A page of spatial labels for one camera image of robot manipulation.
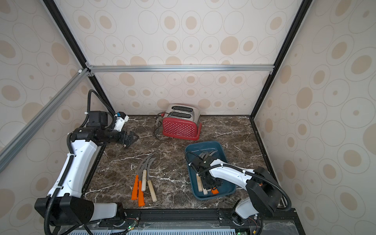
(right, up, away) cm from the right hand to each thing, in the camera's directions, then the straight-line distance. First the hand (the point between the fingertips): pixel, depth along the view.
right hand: (216, 185), depth 82 cm
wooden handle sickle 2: (-42, +4, +5) cm, 42 cm away
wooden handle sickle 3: (-36, -2, -1) cm, 36 cm away
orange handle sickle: (-1, -2, -3) cm, 4 cm away
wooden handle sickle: (-9, +1, +1) cm, 9 cm away
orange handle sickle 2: (-47, +3, +5) cm, 48 cm away
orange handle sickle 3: (-41, -5, -3) cm, 42 cm away
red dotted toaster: (-20, +37, +11) cm, 43 cm away
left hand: (-44, +30, -7) cm, 53 cm away
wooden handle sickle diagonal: (-6, -2, -2) cm, 7 cm away
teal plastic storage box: (+6, -2, +1) cm, 6 cm away
